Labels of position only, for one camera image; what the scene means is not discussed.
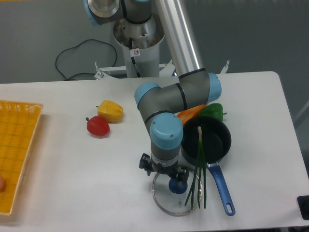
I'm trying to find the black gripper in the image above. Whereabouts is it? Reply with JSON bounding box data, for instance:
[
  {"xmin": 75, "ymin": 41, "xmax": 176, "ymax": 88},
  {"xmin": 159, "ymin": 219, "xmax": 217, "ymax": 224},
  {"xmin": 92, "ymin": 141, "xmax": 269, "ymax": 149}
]
[{"xmin": 139, "ymin": 153, "xmax": 188, "ymax": 186}]

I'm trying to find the glass lid blue knob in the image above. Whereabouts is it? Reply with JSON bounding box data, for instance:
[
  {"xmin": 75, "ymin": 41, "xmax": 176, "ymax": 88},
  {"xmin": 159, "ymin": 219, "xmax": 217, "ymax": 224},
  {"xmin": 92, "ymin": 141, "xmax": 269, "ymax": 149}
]
[{"xmin": 152, "ymin": 169, "xmax": 204, "ymax": 217}]

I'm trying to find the green scallion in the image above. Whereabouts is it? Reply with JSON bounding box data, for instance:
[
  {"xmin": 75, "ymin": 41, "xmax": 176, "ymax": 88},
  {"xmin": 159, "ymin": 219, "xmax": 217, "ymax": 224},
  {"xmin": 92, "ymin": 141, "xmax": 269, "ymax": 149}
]
[{"xmin": 185, "ymin": 126, "xmax": 206, "ymax": 210}]

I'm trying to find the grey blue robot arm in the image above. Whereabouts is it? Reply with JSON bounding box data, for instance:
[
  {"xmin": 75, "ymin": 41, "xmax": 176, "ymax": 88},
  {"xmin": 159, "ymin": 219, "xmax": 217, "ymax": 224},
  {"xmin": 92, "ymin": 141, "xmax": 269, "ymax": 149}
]
[{"xmin": 84, "ymin": 0, "xmax": 222, "ymax": 183}]

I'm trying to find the orange baguette bread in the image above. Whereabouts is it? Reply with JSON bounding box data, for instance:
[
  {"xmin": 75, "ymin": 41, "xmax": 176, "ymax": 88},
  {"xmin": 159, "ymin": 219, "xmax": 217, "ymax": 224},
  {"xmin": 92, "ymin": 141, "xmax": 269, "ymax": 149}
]
[{"xmin": 177, "ymin": 104, "xmax": 207, "ymax": 125}]

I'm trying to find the yellow bell pepper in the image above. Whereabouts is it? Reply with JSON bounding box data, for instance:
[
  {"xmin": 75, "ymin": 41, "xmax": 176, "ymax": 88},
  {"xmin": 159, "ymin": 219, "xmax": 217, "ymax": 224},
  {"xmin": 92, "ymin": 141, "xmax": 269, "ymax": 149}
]
[{"xmin": 97, "ymin": 100, "xmax": 124, "ymax": 123}]

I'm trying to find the green bell pepper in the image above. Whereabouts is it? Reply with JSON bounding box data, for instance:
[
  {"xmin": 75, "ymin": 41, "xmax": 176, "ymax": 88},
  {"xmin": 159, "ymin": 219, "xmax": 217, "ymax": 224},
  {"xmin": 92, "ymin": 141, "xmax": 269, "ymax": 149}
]
[{"xmin": 198, "ymin": 103, "xmax": 226, "ymax": 122}]

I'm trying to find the red bell pepper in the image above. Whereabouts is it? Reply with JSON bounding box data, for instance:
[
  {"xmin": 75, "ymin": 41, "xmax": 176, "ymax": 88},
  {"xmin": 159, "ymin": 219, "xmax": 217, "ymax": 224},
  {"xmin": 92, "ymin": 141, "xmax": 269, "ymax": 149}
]
[{"xmin": 86, "ymin": 116, "xmax": 110, "ymax": 137}]

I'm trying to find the black device at edge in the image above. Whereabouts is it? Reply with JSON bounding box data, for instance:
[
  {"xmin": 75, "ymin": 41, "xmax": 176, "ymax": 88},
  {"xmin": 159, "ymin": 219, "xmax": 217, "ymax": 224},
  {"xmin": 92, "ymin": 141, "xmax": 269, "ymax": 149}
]
[{"xmin": 297, "ymin": 195, "xmax": 309, "ymax": 220}]

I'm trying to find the yellow plastic basket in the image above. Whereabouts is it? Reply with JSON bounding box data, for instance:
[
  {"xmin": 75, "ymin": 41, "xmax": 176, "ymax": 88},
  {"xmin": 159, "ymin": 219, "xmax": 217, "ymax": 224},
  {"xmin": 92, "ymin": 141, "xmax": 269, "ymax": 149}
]
[{"xmin": 0, "ymin": 100, "xmax": 43, "ymax": 216}]

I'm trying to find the black pot blue handle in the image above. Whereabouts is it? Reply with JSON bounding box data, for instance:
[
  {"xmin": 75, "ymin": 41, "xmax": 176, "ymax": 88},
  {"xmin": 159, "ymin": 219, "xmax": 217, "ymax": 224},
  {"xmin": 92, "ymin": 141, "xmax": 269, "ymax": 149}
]
[{"xmin": 181, "ymin": 116, "xmax": 236, "ymax": 216}]

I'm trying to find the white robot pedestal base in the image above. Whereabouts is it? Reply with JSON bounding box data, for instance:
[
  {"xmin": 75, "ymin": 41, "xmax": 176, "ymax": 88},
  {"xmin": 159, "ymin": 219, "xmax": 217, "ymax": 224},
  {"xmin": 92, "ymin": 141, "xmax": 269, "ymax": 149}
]
[{"xmin": 93, "ymin": 11, "xmax": 216, "ymax": 80}]

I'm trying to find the black cable on floor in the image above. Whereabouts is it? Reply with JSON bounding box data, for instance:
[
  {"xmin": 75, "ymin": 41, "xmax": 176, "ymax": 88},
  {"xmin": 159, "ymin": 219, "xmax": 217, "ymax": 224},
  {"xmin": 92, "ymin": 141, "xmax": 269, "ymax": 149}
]
[{"xmin": 55, "ymin": 39, "xmax": 118, "ymax": 81}]

